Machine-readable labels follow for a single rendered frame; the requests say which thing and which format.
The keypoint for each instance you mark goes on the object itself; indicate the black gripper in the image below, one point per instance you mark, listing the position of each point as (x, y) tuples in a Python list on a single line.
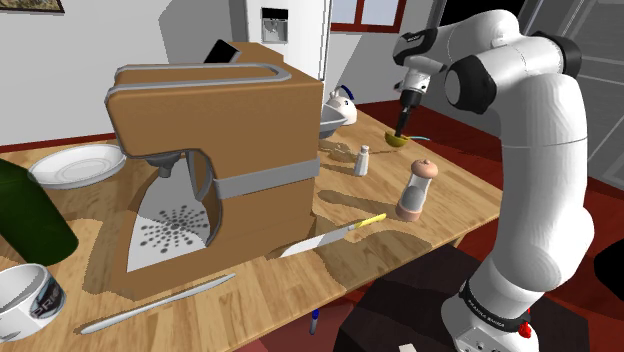
[(404, 115)]

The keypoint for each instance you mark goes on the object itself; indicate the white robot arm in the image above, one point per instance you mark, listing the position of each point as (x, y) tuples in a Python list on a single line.
[(541, 161)]

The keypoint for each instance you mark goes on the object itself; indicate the olive green bowl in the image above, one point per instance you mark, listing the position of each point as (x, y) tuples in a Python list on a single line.
[(397, 140)]

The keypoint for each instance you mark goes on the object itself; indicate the white salt shaker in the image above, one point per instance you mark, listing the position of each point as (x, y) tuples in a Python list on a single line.
[(362, 161)]

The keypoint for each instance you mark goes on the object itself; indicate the wooden pepper mill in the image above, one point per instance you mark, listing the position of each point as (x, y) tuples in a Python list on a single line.
[(415, 192)]

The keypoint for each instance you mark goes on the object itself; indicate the red framed window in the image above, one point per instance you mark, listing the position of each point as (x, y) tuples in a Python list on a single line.
[(365, 14)]

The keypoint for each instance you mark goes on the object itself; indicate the white refrigerator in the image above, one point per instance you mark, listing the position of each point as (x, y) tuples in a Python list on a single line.
[(292, 34)]

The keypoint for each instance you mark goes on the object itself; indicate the brown coffee machine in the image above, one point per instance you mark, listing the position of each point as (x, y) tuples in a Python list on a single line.
[(253, 126)]

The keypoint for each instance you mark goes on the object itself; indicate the dark robot stand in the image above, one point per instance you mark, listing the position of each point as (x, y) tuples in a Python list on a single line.
[(404, 302)]

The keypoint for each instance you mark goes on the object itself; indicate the blue pen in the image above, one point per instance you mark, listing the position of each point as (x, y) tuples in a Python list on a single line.
[(314, 322)]

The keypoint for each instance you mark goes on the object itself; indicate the silver butter knife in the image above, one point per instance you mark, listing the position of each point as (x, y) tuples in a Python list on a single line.
[(161, 302)]

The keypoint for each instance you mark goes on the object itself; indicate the white plate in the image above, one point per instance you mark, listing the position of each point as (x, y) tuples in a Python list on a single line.
[(78, 166)]

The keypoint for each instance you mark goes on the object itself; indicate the dark green bottle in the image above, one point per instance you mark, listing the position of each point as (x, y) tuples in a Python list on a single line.
[(29, 214)]

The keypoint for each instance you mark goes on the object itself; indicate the white printed cup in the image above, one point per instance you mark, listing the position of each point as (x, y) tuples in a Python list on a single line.
[(24, 300)]

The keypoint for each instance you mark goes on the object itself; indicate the dark framed wall picture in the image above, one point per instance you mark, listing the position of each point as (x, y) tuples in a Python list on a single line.
[(31, 5)]

